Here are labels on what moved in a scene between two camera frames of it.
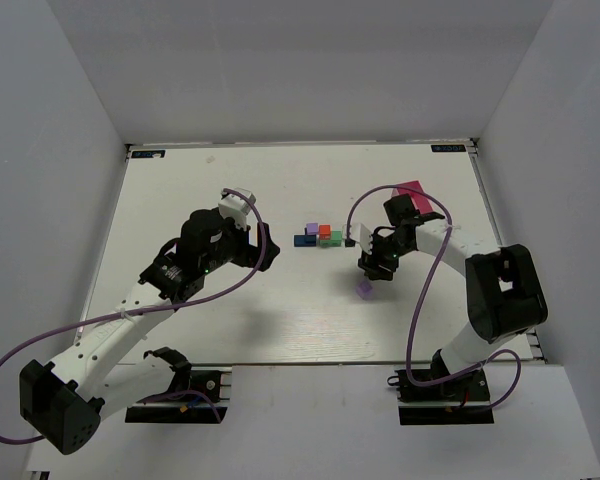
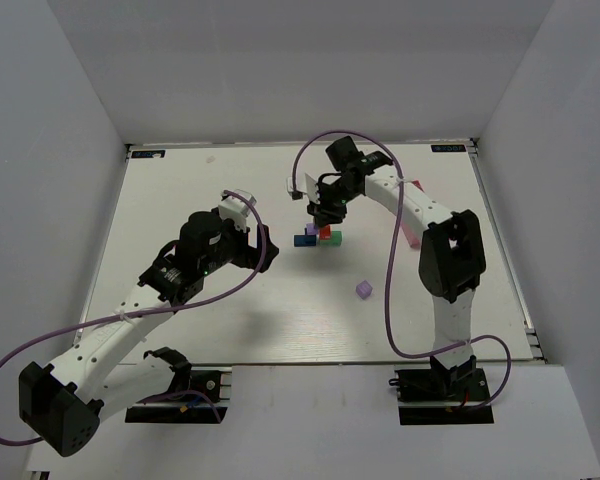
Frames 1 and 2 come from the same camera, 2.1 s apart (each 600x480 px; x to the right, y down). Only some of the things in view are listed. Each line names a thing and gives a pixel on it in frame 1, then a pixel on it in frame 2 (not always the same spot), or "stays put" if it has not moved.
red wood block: x=325 y=231 stays put
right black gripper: x=378 y=265 → x=325 y=212
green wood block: x=335 y=241 stays put
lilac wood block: x=364 y=289 stays put
